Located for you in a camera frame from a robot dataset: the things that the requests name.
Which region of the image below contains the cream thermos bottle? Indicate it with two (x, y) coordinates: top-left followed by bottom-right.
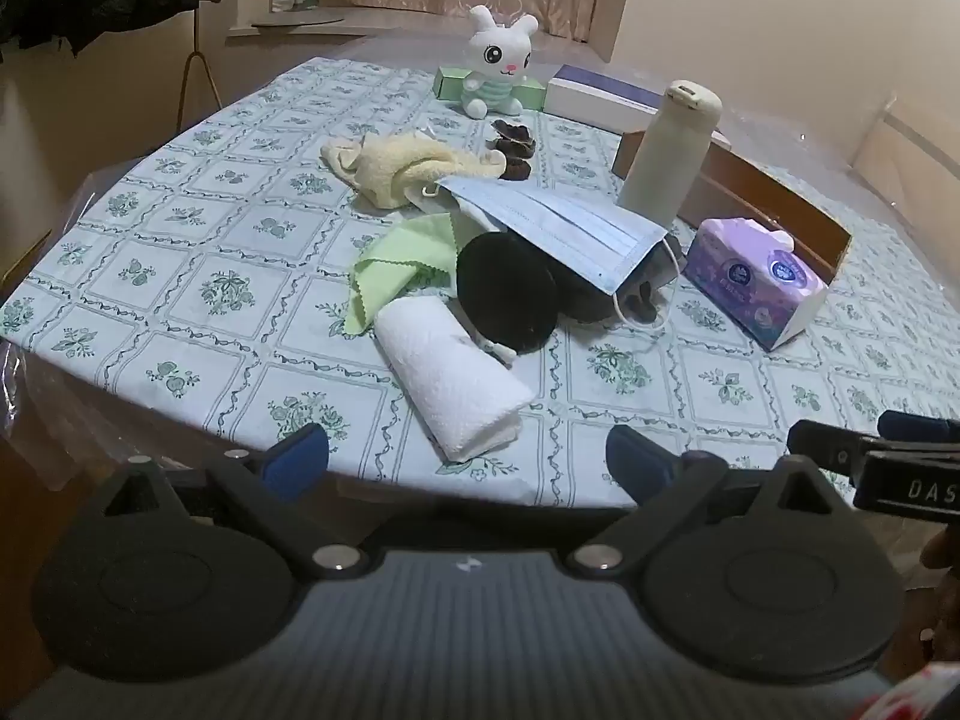
(616, 80), (723, 230)

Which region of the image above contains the white bunny plush toy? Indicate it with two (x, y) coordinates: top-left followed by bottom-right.
(459, 5), (539, 119)

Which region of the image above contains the blue face mask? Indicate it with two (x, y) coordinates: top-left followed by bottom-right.
(427, 176), (687, 329)

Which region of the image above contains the blue and white box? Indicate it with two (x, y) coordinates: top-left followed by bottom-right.
(544, 64), (665, 132)

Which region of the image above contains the brown cardboard box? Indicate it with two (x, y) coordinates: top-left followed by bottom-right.
(611, 127), (854, 286)

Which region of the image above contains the thin wire stand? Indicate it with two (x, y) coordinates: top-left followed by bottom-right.
(176, 4), (222, 136)

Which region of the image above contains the light green cloth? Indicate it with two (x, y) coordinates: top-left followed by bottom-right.
(343, 214), (460, 338)

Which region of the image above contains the black round cloth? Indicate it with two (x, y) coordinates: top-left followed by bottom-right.
(455, 232), (560, 353)

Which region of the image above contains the light green box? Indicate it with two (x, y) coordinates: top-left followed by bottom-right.
(435, 66), (547, 113)

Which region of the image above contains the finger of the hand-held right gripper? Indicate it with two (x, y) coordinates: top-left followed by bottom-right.
(787, 420), (960, 477)
(877, 411), (960, 442)

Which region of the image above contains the white sock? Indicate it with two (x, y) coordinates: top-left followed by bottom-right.
(373, 296), (535, 464)

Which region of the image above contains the plastic-wrapped headboard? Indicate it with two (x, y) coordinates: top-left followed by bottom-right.
(847, 90), (960, 203)

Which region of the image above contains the purple tissue pack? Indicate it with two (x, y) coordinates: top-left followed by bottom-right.
(684, 216), (828, 352)

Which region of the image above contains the dark grey sock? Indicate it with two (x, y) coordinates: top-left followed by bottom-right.
(555, 262), (661, 323)

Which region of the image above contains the red and white sleeve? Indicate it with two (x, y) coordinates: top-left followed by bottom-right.
(847, 660), (960, 720)

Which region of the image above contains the yellow towel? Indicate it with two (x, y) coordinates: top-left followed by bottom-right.
(321, 131), (507, 209)

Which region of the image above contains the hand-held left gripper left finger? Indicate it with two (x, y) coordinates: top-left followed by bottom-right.
(97, 424), (368, 578)

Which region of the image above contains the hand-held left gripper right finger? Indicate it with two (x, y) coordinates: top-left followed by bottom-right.
(568, 424), (856, 578)

